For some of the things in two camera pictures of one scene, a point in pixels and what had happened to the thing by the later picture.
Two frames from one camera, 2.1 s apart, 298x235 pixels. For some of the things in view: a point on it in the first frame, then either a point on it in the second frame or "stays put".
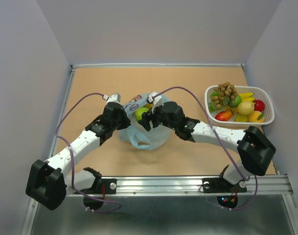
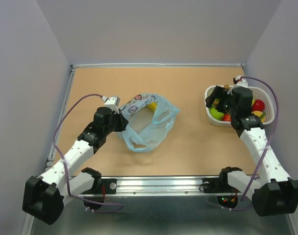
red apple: [259, 105] stays put
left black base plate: [110, 185] stays put
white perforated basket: [263, 94] stays put
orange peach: [258, 116] stays put
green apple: [139, 111] -> [215, 114]
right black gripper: [147, 117] -> [219, 93]
